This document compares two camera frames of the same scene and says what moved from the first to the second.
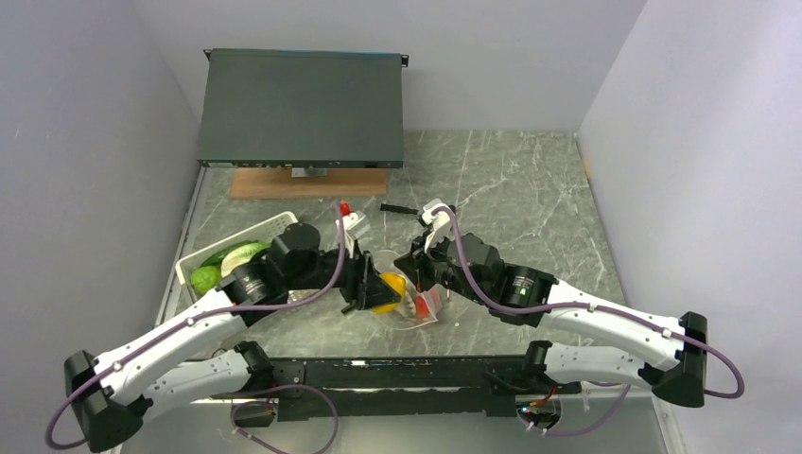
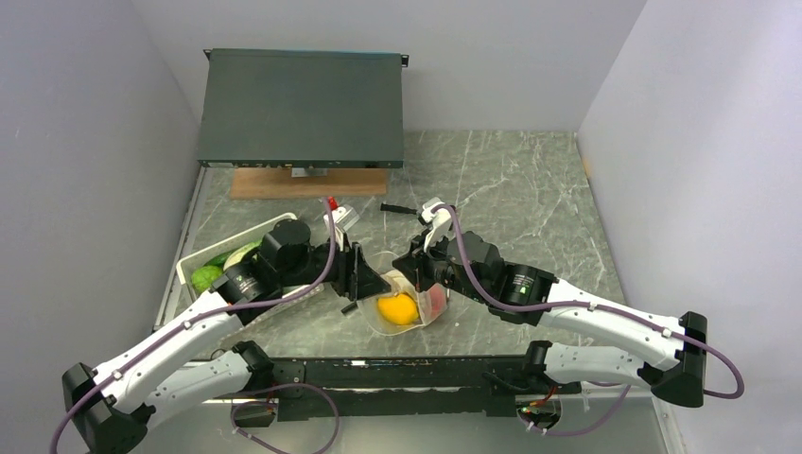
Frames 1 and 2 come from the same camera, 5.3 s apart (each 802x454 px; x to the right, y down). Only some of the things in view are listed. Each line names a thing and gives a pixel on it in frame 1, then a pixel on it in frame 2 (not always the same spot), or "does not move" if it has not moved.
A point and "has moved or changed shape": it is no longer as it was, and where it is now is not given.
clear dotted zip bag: [416, 306] has moved or changed shape
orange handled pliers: [348, 307] does not move
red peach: [422, 307] → [437, 300]
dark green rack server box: [280, 108] does not move
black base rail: [403, 388] does not move
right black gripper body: [435, 267] does not move
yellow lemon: [398, 282] has moved or changed shape
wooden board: [266, 183] does not move
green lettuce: [241, 254] does not move
